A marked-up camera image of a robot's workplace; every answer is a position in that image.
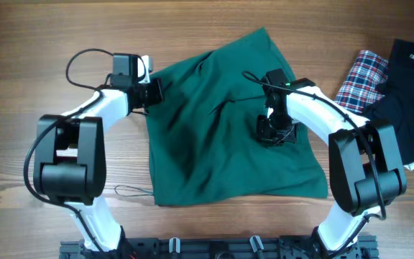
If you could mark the plaid checkered shirt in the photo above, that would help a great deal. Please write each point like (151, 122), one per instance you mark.
(359, 88)

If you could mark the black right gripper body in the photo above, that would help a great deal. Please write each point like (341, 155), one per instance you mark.
(277, 133)

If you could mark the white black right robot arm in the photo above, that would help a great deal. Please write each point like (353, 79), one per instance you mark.
(365, 168)

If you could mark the green cloth bag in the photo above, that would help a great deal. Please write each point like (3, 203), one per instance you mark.
(203, 145)

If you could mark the dark navy garment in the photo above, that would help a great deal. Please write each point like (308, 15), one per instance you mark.
(397, 103)

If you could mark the black aluminium mounting rail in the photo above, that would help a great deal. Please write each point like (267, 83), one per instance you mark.
(277, 247)

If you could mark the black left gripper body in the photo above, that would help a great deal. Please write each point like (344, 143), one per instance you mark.
(149, 93)

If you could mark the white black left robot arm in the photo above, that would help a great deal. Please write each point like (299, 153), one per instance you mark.
(66, 164)

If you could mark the white paper piece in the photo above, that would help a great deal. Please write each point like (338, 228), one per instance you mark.
(410, 166)

